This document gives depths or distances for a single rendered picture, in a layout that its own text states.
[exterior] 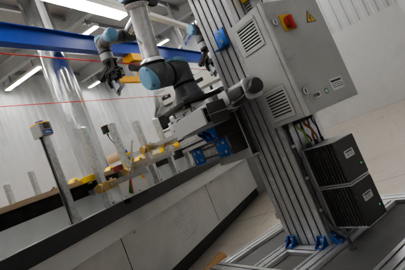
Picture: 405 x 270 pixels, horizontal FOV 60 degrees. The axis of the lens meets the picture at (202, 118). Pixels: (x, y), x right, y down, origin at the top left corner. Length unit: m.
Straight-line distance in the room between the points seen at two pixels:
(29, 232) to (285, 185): 1.24
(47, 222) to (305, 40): 1.52
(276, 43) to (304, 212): 0.73
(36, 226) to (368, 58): 9.68
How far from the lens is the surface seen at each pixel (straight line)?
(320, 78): 1.48
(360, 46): 10.69
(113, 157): 9.64
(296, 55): 1.42
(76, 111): 6.48
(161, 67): 1.67
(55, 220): 2.07
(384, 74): 10.65
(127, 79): 7.13
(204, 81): 5.01
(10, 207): 1.90
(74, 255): 1.84
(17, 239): 1.93
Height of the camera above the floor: 0.80
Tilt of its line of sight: 5 degrees up
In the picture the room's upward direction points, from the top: 22 degrees counter-clockwise
